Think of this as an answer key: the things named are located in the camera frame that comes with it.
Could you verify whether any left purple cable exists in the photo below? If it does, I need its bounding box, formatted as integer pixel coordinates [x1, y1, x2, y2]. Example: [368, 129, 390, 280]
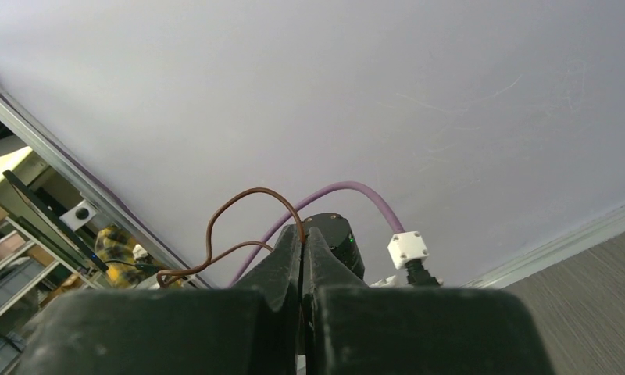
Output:
[228, 180, 408, 288]

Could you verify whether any brown wire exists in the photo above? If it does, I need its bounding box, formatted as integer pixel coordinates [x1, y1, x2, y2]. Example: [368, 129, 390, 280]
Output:
[155, 187, 307, 289]

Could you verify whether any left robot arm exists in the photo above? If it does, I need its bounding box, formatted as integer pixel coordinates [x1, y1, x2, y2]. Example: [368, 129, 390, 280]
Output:
[303, 212, 365, 280]

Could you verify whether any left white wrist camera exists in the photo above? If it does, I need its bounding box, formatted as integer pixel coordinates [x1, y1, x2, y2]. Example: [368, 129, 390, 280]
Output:
[370, 231, 443, 288]

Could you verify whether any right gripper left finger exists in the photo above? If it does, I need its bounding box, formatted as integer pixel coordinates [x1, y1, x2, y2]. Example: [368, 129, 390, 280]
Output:
[16, 225, 302, 374]

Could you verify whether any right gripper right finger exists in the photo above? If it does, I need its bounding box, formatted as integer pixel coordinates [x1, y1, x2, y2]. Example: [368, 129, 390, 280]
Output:
[302, 227, 554, 374]

